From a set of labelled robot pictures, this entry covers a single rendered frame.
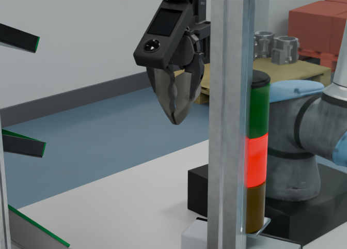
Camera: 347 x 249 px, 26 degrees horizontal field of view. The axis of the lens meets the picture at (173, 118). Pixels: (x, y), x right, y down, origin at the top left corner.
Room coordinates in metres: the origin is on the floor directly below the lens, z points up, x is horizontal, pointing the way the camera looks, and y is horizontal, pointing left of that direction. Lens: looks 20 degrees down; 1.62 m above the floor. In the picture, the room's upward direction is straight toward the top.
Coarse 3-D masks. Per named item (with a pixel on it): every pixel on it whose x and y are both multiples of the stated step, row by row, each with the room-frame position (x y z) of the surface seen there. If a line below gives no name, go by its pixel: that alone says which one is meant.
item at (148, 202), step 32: (160, 160) 1.80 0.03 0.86; (192, 160) 1.80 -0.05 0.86; (64, 192) 1.61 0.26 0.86; (96, 192) 1.61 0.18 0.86; (128, 192) 1.61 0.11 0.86; (160, 192) 1.61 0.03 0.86; (64, 224) 1.44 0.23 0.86; (96, 224) 1.44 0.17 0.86; (128, 224) 1.44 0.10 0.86; (160, 224) 1.44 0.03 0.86
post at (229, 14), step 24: (216, 0) 0.65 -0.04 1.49; (240, 0) 0.64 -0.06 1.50; (216, 24) 0.65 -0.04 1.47; (240, 24) 0.64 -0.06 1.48; (216, 48) 0.65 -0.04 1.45; (240, 48) 0.64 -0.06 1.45; (216, 72) 0.65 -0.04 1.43; (240, 72) 0.64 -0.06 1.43; (216, 96) 0.65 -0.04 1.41; (240, 96) 0.64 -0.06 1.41; (216, 120) 0.65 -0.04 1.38; (240, 120) 0.64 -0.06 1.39; (216, 144) 0.65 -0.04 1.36; (240, 144) 0.64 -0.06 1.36; (216, 168) 0.65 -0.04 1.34; (240, 168) 0.64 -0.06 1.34; (216, 192) 0.65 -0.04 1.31; (240, 192) 0.64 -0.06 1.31; (216, 216) 0.65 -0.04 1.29; (240, 216) 0.65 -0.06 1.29; (216, 240) 0.65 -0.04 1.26; (240, 240) 0.65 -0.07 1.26
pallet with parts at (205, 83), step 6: (204, 66) 5.29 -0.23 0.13; (174, 72) 5.13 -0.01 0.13; (180, 72) 5.13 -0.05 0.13; (204, 72) 5.13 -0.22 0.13; (204, 78) 4.99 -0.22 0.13; (204, 84) 4.84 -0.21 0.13; (204, 90) 4.78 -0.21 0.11; (198, 96) 4.81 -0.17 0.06; (204, 96) 4.84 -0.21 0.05; (198, 102) 4.81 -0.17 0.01; (204, 102) 4.84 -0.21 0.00
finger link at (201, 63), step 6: (198, 54) 1.05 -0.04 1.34; (192, 60) 1.06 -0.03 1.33; (198, 60) 1.05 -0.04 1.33; (186, 66) 1.06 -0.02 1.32; (192, 66) 1.06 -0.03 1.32; (198, 66) 1.05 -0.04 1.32; (192, 72) 1.06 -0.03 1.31; (198, 72) 1.05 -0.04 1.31; (192, 78) 1.06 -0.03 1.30; (198, 78) 1.05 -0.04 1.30; (192, 84) 1.06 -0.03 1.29; (198, 84) 1.06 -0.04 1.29; (192, 90) 1.06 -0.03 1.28; (192, 96) 1.06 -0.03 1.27
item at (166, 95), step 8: (160, 72) 1.08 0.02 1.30; (168, 72) 1.08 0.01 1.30; (160, 80) 1.08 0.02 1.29; (168, 80) 1.08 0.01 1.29; (160, 88) 1.08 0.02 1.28; (168, 88) 1.08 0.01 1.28; (176, 88) 1.12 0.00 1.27; (160, 96) 1.08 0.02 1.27; (168, 96) 1.08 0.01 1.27; (160, 104) 1.09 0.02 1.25; (168, 104) 1.08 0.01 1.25; (168, 112) 1.08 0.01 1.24
